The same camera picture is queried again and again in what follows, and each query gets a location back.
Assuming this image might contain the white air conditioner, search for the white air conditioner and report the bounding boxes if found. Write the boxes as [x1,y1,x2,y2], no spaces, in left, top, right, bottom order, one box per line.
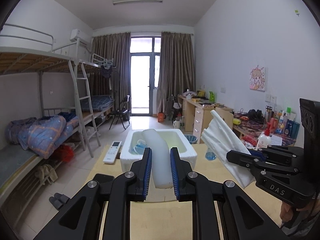
[70,29,91,45]

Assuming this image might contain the ceiling tube light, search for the ceiling tube light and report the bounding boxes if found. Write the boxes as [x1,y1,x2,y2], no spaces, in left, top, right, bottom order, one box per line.
[112,0,163,5]

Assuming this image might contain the metal bunk bed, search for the metal bunk bed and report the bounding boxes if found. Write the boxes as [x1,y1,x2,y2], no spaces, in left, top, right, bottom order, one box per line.
[1,23,104,202]

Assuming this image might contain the wooden smiley chair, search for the wooden smiley chair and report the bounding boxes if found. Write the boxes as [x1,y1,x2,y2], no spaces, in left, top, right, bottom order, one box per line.
[215,107,233,129]

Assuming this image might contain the far folded blue bedding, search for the far folded blue bedding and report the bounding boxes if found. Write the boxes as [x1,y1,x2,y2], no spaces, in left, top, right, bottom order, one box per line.
[80,95,114,112]

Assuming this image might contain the white foam box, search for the white foam box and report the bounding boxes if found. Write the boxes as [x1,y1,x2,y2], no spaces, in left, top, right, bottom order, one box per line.
[120,129,197,172]

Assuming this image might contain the green bag on desk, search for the green bag on desk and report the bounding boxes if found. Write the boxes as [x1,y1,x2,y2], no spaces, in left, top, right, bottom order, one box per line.
[209,91,215,102]

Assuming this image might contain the right hand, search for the right hand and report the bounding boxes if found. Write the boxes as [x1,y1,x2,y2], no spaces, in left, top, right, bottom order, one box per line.
[280,197,318,230]

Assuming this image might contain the black folding chair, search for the black folding chair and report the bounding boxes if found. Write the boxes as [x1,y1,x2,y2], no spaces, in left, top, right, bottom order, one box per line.
[109,95,130,130]

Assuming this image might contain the blue plaid quilt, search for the blue plaid quilt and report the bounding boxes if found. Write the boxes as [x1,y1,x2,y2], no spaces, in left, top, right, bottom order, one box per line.
[5,112,79,159]

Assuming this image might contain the white thermos kettle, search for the white thermos kettle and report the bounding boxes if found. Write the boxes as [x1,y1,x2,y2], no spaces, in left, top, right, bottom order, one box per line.
[173,118,180,129]

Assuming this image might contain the right brown curtain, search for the right brown curtain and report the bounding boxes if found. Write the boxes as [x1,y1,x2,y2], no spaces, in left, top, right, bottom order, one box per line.
[157,32,195,113]

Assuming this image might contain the blue lined trash bin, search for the blue lined trash bin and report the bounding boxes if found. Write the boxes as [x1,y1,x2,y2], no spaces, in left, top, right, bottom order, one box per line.
[184,134,198,144]

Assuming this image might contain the red snack packet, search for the red snack packet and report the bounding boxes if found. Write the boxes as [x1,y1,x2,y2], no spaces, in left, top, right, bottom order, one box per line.
[242,135,257,147]

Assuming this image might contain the cartoon girl poster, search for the cartoon girl poster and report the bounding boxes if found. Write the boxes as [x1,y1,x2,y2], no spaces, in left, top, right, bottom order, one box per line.
[249,66,266,92]

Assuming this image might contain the white remote control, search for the white remote control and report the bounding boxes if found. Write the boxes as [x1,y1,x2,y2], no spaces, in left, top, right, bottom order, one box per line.
[103,141,122,164]

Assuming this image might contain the white towel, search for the white towel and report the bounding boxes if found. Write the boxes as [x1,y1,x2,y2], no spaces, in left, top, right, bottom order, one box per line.
[201,110,254,189]

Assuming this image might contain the white red pump bottle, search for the white red pump bottle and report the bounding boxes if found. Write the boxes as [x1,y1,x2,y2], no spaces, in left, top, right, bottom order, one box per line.
[256,123,271,150]

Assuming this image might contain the black smartphone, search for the black smartphone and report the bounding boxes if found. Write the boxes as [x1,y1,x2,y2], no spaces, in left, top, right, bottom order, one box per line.
[92,173,114,184]

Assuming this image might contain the white foam cylinder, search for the white foam cylinder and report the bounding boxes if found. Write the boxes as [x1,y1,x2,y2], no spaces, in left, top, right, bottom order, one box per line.
[142,129,173,189]

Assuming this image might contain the wooden desk with drawers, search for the wooden desk with drawers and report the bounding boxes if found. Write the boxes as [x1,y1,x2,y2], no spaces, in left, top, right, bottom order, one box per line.
[177,94,234,143]

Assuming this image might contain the blue face mask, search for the blue face mask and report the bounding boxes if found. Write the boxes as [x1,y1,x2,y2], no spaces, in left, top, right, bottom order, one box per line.
[133,139,147,155]

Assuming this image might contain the grey slippers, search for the grey slippers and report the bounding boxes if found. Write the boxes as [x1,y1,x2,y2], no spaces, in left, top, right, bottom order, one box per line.
[49,193,70,210]

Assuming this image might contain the glass balcony door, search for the glass balcony door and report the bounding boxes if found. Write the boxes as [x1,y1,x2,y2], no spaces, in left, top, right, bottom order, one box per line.
[130,37,161,116]

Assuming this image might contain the brown curtain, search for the brown curtain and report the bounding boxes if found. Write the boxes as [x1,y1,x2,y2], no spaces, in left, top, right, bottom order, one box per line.
[157,32,195,113]
[89,32,131,108]

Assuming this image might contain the orange bag on floor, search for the orange bag on floor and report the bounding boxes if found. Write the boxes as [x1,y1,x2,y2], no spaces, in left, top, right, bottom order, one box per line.
[157,112,165,122]

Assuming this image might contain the left brown curtain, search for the left brown curtain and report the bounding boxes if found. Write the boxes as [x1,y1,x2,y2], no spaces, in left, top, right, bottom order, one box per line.
[89,32,131,108]

